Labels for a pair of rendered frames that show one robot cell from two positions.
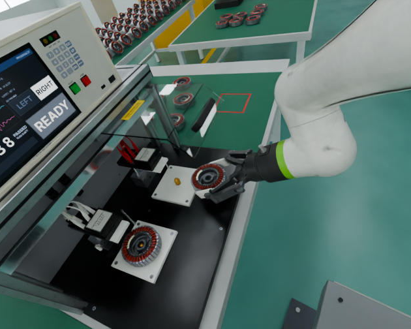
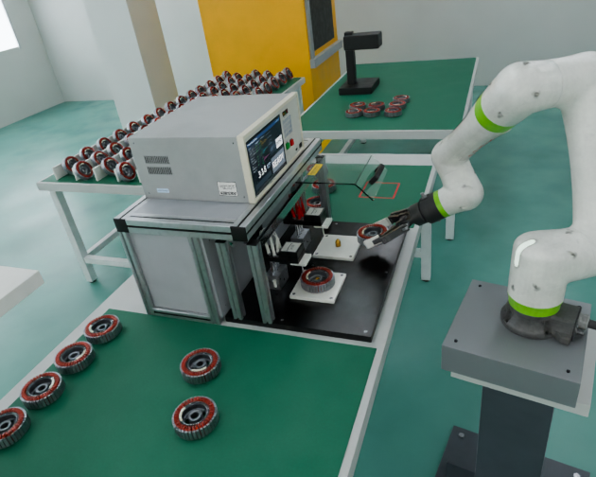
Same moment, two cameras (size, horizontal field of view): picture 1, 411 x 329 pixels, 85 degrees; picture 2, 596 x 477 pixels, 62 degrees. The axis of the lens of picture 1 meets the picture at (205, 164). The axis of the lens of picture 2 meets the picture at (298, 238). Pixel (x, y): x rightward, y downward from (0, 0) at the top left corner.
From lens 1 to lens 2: 1.15 m
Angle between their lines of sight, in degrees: 18
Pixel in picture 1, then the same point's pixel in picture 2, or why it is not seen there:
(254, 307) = (407, 439)
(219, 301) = (391, 312)
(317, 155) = (459, 191)
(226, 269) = (394, 296)
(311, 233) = not seen: hidden behind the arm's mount
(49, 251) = not seen: hidden behind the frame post
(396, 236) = not seen: hidden behind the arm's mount
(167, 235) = (338, 276)
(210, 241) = (377, 279)
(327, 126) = (464, 173)
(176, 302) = (356, 310)
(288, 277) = (447, 408)
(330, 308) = (473, 290)
